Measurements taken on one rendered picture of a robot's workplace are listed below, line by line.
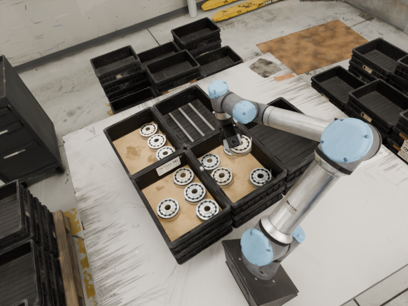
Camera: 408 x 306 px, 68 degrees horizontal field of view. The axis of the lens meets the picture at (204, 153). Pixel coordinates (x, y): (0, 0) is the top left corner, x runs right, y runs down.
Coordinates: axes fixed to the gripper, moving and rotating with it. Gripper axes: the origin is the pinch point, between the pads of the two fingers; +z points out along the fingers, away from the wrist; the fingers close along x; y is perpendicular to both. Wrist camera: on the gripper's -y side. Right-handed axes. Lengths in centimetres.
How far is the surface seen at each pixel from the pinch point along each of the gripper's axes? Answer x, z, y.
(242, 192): 3.4, 16.5, -13.6
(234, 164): 1.2, 17.1, 3.0
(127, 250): 64, 23, -15
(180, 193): 30.8, 13.8, -3.0
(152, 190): 42.9, 12.6, 3.5
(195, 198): 24.6, 11.3, -10.4
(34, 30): 143, 50, 314
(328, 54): -157, 121, 159
